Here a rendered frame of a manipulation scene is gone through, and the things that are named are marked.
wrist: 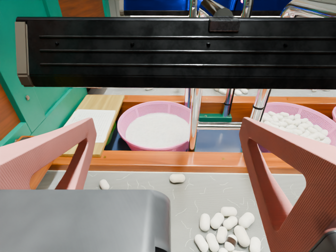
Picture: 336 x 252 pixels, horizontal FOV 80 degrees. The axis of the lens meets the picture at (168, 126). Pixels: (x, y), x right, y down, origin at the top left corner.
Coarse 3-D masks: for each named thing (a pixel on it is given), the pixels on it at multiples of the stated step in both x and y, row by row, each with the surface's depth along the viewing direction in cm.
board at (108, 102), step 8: (88, 96) 78; (96, 96) 78; (104, 96) 78; (112, 96) 78; (120, 96) 78; (80, 104) 73; (88, 104) 73; (96, 104) 73; (104, 104) 73; (112, 104) 73; (120, 104) 74; (112, 120) 65; (96, 144) 56; (104, 144) 56; (64, 152) 53; (72, 152) 53; (96, 152) 53
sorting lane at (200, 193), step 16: (48, 176) 51; (96, 176) 51; (112, 176) 51; (128, 176) 51; (144, 176) 51; (160, 176) 51; (192, 176) 51; (208, 176) 51; (224, 176) 51; (240, 176) 51; (288, 176) 51; (176, 192) 48; (192, 192) 48; (208, 192) 48; (224, 192) 48; (240, 192) 48; (288, 192) 48; (176, 208) 44; (192, 208) 44; (208, 208) 44; (240, 208) 44; (256, 208) 44; (176, 224) 42; (192, 224) 42; (256, 224) 42; (176, 240) 39; (192, 240) 39
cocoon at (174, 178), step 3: (171, 174) 50; (174, 174) 49; (177, 174) 49; (180, 174) 49; (171, 177) 49; (174, 177) 49; (177, 177) 49; (180, 177) 49; (183, 177) 49; (171, 180) 49; (174, 180) 49; (177, 180) 49; (180, 180) 49; (183, 180) 49
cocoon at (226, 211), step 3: (222, 207) 43; (225, 207) 43; (228, 207) 43; (231, 207) 43; (222, 210) 42; (225, 210) 42; (228, 210) 42; (231, 210) 42; (234, 210) 42; (222, 213) 42; (225, 213) 42; (228, 213) 42; (231, 213) 42; (234, 213) 42
